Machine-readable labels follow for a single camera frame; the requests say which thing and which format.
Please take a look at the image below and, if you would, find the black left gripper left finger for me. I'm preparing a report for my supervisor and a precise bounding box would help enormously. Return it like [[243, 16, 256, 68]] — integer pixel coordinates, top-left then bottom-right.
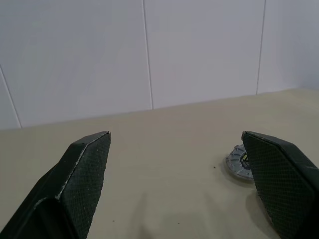
[[0, 130, 112, 239]]

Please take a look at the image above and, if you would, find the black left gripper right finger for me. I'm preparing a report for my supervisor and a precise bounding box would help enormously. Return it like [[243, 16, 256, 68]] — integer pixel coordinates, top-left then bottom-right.
[[241, 130, 319, 239]]

